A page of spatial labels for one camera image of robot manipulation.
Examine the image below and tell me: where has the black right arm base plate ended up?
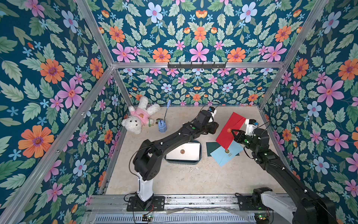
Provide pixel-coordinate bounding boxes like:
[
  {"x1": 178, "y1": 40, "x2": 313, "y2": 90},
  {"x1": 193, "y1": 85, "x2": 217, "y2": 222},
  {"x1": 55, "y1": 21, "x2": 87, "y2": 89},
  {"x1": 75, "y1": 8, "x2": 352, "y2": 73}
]
[{"x1": 235, "y1": 193, "x2": 272, "y2": 211}]

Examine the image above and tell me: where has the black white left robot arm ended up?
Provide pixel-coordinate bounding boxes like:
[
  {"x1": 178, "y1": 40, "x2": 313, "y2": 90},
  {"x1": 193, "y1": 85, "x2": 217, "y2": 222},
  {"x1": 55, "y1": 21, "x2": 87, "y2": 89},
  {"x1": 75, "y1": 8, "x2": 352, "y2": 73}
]
[{"x1": 132, "y1": 106, "x2": 219, "y2": 203}]

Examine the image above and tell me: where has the dark teal storage box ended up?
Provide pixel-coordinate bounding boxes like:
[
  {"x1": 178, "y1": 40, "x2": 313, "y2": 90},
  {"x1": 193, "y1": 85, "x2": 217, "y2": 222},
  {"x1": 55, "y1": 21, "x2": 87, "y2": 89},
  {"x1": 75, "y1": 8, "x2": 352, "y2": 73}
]
[{"x1": 164, "y1": 139, "x2": 202, "y2": 165}]

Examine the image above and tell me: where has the red envelope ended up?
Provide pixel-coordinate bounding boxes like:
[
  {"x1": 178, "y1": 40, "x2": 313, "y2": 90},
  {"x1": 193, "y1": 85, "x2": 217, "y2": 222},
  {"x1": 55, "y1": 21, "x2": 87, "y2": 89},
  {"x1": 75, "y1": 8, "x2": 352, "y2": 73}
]
[{"x1": 216, "y1": 113, "x2": 246, "y2": 150}]

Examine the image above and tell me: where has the aluminium front rail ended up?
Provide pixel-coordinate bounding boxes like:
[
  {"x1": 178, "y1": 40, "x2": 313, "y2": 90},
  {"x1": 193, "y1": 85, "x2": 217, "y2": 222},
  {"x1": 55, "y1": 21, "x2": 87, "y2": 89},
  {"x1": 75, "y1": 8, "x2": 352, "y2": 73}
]
[{"x1": 81, "y1": 194, "x2": 325, "y2": 224}]

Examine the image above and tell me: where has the light blue envelope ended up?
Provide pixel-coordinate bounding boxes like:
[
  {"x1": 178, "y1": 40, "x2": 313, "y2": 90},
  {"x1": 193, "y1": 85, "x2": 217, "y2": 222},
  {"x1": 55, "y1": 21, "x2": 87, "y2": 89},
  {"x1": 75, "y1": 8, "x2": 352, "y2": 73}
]
[{"x1": 210, "y1": 141, "x2": 243, "y2": 167}]

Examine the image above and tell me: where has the green circuit board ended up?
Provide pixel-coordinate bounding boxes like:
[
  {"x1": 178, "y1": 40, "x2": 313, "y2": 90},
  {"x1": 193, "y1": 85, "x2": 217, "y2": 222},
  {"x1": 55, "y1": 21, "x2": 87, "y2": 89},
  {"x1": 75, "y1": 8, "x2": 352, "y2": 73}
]
[
  {"x1": 254, "y1": 213, "x2": 270, "y2": 224},
  {"x1": 141, "y1": 215, "x2": 153, "y2": 223}
]

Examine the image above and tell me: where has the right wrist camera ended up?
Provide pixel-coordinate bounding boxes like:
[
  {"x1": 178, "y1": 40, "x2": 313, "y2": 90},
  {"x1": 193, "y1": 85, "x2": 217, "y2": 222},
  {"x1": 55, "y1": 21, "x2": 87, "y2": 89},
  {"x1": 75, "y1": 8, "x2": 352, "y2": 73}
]
[{"x1": 245, "y1": 119, "x2": 258, "y2": 137}]

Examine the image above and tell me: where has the left green circuit board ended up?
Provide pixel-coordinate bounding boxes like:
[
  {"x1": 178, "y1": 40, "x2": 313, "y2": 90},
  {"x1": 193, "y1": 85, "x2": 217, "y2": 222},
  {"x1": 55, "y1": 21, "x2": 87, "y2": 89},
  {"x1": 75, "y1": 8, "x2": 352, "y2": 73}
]
[{"x1": 141, "y1": 215, "x2": 153, "y2": 223}]

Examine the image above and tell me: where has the dark green envelope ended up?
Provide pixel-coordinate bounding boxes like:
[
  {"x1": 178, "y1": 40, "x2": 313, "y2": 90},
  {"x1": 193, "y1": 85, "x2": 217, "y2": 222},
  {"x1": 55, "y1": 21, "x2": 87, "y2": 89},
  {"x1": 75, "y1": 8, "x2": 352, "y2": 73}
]
[{"x1": 205, "y1": 141, "x2": 241, "y2": 157}]

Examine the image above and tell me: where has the right green circuit board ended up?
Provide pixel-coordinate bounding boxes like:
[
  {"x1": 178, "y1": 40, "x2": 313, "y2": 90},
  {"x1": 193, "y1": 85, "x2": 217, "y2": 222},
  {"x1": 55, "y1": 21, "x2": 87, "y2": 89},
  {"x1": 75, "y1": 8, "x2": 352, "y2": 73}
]
[{"x1": 254, "y1": 213, "x2": 270, "y2": 224}]

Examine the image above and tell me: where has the metal hook rail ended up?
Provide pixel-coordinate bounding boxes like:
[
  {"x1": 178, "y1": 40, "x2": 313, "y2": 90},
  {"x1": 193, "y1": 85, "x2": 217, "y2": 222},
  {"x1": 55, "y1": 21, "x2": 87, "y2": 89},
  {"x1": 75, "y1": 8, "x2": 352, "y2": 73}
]
[{"x1": 167, "y1": 62, "x2": 227, "y2": 70}]

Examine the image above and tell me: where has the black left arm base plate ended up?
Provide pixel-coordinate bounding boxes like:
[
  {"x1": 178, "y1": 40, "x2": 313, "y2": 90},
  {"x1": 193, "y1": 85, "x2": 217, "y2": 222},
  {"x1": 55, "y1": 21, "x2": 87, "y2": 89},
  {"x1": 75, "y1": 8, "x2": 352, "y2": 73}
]
[{"x1": 126, "y1": 196, "x2": 166, "y2": 212}]

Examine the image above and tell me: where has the white envelope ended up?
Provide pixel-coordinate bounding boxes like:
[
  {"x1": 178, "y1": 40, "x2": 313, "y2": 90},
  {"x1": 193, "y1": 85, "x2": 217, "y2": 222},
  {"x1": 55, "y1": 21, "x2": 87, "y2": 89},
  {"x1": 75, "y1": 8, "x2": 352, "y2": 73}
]
[{"x1": 166, "y1": 142, "x2": 201, "y2": 161}]

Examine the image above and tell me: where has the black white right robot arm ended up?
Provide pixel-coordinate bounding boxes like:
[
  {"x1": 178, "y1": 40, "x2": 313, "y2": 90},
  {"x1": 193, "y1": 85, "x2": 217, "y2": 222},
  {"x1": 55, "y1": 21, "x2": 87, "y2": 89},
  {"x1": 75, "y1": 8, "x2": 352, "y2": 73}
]
[{"x1": 231, "y1": 128, "x2": 337, "y2": 224}]

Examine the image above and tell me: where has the white teddy bear pink shirt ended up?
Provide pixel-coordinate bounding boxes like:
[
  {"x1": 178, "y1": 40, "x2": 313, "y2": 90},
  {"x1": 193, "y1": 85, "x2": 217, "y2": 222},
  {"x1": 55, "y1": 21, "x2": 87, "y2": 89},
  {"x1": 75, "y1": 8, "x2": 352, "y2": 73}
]
[{"x1": 121, "y1": 96, "x2": 160, "y2": 134}]

